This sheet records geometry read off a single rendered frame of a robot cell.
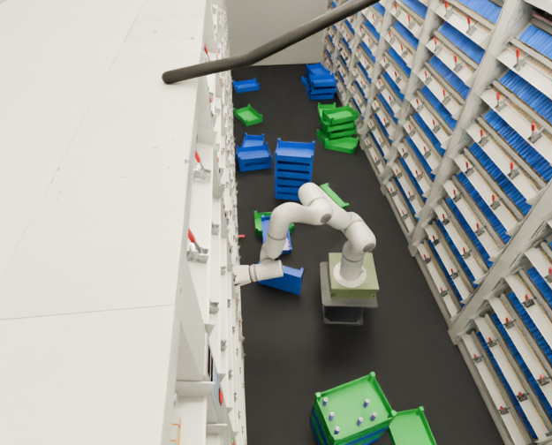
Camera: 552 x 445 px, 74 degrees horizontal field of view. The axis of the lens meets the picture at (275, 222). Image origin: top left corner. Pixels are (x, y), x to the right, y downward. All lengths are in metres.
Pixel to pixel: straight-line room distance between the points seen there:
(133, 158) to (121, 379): 0.36
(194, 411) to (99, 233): 0.30
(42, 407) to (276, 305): 2.16
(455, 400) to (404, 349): 0.36
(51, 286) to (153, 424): 0.20
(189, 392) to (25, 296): 0.28
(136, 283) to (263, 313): 2.05
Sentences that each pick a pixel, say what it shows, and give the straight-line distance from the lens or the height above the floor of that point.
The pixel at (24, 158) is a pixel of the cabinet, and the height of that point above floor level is 1.78.
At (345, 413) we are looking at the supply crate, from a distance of 1.90.
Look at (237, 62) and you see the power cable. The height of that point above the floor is 1.82.
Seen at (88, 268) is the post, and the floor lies 1.78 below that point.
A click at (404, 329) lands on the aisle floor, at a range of 2.54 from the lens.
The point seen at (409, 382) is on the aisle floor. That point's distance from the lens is 2.39.
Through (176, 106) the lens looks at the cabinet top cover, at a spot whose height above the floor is 1.78.
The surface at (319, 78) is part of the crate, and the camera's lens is 4.84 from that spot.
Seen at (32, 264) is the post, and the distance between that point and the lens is 0.52.
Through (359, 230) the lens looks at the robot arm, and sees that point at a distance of 1.87.
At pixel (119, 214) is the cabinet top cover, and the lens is 0.53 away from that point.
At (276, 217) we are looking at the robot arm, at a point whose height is 1.01.
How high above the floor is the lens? 2.12
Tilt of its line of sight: 45 degrees down
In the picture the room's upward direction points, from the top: straight up
